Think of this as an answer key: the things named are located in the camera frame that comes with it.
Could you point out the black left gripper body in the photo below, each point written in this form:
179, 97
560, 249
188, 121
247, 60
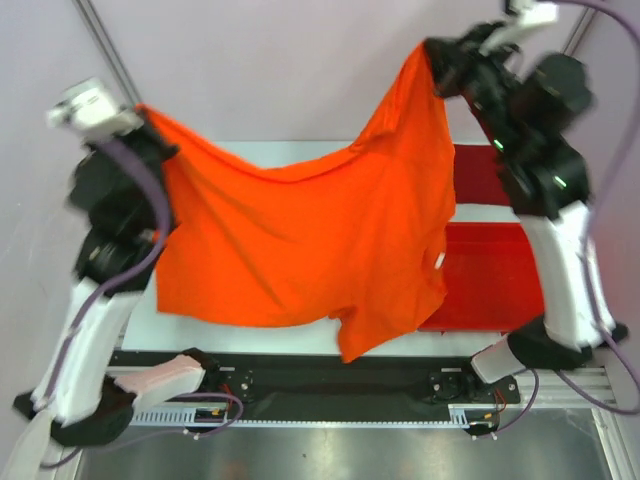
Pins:
158, 147

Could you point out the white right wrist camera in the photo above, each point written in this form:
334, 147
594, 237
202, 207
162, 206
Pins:
523, 19

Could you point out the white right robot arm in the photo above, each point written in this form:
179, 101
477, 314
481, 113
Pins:
546, 183

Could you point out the right aluminium frame post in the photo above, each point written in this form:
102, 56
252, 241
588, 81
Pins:
580, 31

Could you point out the orange t shirt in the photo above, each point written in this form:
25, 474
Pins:
357, 235

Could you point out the grey slotted cable duct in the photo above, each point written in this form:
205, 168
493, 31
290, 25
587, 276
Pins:
204, 419

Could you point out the aluminium front rail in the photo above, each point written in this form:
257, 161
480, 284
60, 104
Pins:
554, 393

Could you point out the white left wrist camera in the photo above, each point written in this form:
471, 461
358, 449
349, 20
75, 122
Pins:
90, 109

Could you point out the folded dark red t shirt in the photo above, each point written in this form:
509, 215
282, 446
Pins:
476, 178

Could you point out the left aluminium frame post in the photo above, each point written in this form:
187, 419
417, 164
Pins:
106, 47

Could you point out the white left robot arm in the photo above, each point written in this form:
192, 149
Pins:
77, 404

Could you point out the aluminium frame post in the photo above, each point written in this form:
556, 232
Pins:
106, 47
580, 31

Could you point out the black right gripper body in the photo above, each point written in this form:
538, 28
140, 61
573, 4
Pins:
451, 64

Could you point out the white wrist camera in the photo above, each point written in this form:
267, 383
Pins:
90, 109
523, 19

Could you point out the red plastic tray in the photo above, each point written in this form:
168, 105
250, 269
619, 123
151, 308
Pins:
491, 279

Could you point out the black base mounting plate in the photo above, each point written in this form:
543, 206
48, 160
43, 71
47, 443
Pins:
404, 388

